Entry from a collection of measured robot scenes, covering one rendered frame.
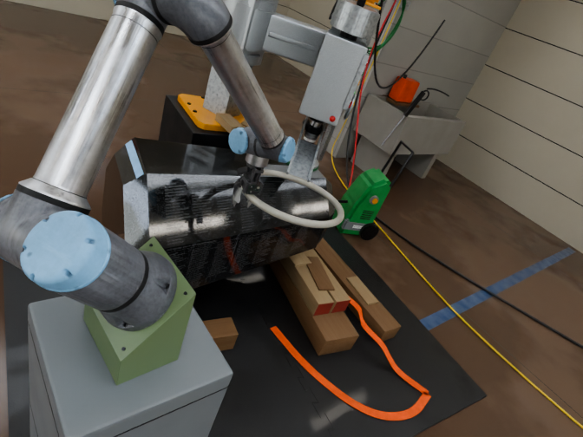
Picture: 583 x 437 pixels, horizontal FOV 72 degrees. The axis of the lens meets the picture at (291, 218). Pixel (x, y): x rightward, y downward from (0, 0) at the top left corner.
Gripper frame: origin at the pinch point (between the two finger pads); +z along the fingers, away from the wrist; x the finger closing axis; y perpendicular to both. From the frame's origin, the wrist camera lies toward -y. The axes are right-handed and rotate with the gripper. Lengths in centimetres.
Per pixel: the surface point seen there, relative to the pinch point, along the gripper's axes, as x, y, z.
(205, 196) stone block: -7.7, -23.3, 11.3
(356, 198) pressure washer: 149, -103, 44
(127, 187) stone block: -41, -28, 13
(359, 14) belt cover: 48, -41, -83
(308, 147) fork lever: 50, -44, -14
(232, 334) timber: 15, 5, 75
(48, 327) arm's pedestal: -66, 56, 8
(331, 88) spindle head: 51, -45, -47
